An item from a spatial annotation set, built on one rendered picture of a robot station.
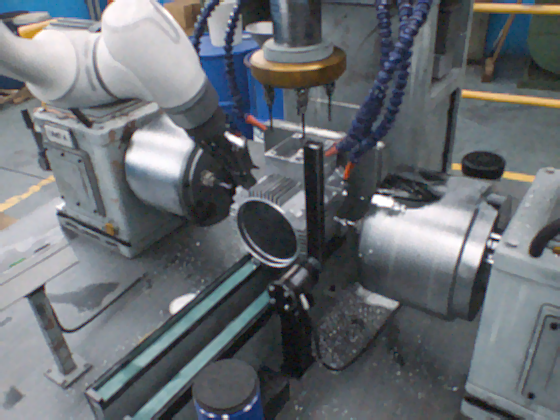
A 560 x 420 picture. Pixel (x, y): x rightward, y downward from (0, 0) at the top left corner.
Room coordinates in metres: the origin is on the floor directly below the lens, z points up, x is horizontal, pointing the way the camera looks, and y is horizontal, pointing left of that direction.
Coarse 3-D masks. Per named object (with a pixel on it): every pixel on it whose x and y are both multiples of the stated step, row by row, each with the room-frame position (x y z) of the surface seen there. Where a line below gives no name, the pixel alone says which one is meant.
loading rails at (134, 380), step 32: (224, 288) 0.78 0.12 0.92; (256, 288) 0.84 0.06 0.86; (320, 288) 0.85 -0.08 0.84; (192, 320) 0.69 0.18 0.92; (224, 320) 0.75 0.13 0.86; (256, 320) 0.68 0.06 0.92; (128, 352) 0.62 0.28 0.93; (160, 352) 0.62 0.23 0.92; (192, 352) 0.67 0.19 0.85; (224, 352) 0.60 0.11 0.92; (256, 352) 0.67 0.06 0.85; (96, 384) 0.55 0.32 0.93; (128, 384) 0.56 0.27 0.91; (160, 384) 0.61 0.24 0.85; (192, 384) 0.54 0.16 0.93; (96, 416) 0.53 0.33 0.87; (128, 416) 0.48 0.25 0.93; (160, 416) 0.48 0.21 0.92; (192, 416) 0.53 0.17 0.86
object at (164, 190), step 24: (168, 120) 1.10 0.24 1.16; (144, 144) 1.05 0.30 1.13; (168, 144) 1.02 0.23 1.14; (192, 144) 0.99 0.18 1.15; (144, 168) 1.01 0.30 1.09; (168, 168) 0.98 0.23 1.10; (192, 168) 0.97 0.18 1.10; (216, 168) 1.03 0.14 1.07; (144, 192) 1.01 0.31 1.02; (168, 192) 0.96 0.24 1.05; (192, 192) 0.96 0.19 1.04; (216, 192) 1.02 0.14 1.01; (192, 216) 0.96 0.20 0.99; (216, 216) 1.02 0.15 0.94
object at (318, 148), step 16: (304, 144) 0.72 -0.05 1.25; (320, 144) 0.72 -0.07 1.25; (304, 160) 0.72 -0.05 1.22; (320, 160) 0.71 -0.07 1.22; (304, 176) 0.72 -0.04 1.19; (320, 176) 0.71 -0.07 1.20; (320, 192) 0.71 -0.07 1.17; (320, 208) 0.71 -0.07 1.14; (320, 224) 0.71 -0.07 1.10; (320, 240) 0.71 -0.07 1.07; (320, 256) 0.71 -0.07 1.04; (320, 272) 0.71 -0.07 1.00
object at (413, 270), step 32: (384, 192) 0.72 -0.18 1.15; (416, 192) 0.70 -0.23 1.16; (448, 192) 0.69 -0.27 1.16; (480, 192) 0.68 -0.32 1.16; (352, 224) 0.76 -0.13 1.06; (384, 224) 0.68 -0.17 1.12; (416, 224) 0.65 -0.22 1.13; (448, 224) 0.63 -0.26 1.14; (480, 224) 0.63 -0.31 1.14; (384, 256) 0.65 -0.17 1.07; (416, 256) 0.62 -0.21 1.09; (448, 256) 0.60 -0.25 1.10; (480, 256) 0.59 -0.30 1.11; (384, 288) 0.65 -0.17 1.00; (416, 288) 0.61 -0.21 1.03; (448, 288) 0.58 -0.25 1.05; (480, 288) 0.62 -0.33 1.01; (448, 320) 0.60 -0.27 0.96
